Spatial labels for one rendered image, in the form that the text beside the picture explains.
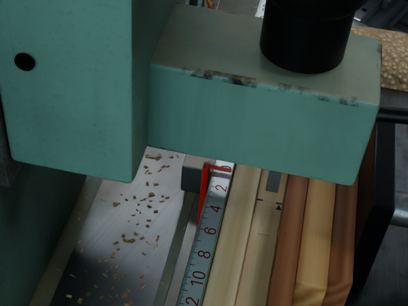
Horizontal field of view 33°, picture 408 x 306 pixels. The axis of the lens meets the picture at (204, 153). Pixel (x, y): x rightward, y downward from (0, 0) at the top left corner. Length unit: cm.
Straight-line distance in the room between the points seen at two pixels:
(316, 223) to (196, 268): 10
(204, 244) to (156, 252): 19
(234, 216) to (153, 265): 17
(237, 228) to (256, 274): 3
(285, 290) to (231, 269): 4
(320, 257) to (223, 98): 13
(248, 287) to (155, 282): 18
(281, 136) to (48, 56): 15
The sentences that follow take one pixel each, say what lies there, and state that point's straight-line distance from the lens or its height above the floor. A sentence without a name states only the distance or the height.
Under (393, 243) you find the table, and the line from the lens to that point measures 56.
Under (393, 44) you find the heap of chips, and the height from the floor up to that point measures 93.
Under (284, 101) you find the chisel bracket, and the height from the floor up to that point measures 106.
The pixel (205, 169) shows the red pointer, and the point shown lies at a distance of 50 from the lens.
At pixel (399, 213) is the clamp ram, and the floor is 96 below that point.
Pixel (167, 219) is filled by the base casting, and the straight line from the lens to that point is 67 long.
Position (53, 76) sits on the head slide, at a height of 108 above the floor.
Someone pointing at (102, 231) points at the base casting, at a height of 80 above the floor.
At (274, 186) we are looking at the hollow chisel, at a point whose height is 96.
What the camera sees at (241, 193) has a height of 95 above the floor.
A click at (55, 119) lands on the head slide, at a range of 41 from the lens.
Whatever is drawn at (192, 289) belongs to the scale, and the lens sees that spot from 44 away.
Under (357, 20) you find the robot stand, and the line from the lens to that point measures 104.
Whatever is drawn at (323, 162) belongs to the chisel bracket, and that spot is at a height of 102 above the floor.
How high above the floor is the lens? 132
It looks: 45 degrees down
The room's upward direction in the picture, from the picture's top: 6 degrees clockwise
